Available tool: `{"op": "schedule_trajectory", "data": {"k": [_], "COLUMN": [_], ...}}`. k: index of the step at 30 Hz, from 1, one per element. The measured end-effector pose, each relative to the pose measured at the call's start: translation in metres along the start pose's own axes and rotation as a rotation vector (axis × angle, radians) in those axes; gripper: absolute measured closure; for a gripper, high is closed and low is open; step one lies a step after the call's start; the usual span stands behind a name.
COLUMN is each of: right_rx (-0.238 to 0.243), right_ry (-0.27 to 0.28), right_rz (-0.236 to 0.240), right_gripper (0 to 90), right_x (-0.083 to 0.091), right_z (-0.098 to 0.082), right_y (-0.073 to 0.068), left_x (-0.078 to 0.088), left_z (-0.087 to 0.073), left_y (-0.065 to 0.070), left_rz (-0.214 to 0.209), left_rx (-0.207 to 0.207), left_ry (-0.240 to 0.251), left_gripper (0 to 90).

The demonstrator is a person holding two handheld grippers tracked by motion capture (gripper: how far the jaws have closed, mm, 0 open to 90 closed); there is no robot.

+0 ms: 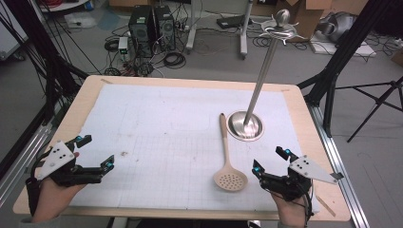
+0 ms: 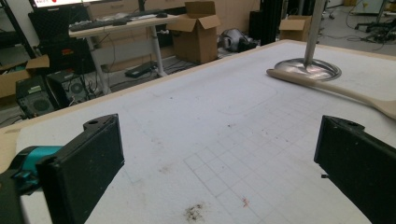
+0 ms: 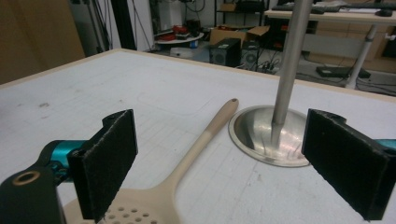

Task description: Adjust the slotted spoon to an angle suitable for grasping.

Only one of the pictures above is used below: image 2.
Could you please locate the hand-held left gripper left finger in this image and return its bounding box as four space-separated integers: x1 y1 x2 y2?
35 113 125 224

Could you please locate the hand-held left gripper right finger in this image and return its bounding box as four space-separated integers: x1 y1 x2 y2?
313 115 396 224

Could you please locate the metal slotted spatula wooden handle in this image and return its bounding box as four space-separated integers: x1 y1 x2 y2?
266 68 396 120

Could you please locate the metal utensil stand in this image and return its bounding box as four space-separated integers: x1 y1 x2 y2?
274 0 343 82

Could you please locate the black computer tower green sticker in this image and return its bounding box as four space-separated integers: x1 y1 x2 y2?
15 76 61 119

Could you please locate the flat open cardboard box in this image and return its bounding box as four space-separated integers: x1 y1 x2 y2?
0 54 50 99

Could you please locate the flat black device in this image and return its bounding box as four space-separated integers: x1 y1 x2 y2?
124 61 159 79

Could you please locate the white foam mat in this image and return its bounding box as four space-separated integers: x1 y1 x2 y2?
15 41 396 224

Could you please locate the black keyboard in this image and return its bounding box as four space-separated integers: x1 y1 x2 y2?
68 18 129 33

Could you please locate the black hard case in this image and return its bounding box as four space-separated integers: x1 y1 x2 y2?
27 4 92 45

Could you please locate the small cardboard box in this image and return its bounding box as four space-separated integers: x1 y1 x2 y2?
278 15 313 43

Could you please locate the white desk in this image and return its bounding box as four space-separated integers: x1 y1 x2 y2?
68 13 181 95

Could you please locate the computer monitor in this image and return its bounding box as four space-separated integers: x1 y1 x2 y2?
29 0 105 9

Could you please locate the large open cardboard box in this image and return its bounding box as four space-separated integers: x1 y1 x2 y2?
166 1 222 65

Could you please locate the grey helmet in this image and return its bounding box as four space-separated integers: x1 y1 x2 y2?
219 27 259 53

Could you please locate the black metal frame post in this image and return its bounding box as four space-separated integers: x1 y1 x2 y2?
248 0 283 47
0 0 36 60

